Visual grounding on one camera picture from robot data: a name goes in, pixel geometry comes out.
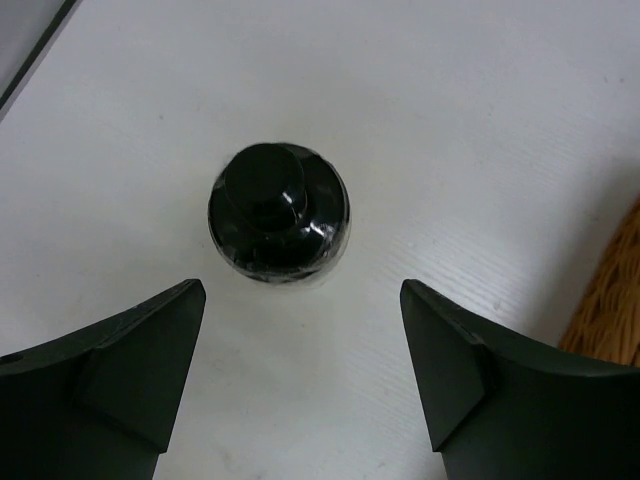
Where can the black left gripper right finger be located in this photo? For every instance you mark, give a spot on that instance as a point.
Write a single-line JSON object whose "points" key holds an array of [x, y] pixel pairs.
{"points": [[500, 405]]}

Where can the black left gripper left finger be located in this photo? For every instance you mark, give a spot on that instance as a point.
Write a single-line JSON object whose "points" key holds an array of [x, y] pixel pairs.
{"points": [[101, 402]]}

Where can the small black knob shaker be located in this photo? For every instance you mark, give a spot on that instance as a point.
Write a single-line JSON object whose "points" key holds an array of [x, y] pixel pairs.
{"points": [[279, 213]]}

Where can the brown wicker divided basket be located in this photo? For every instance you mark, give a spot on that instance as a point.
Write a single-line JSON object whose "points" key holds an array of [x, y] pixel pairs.
{"points": [[605, 325]]}

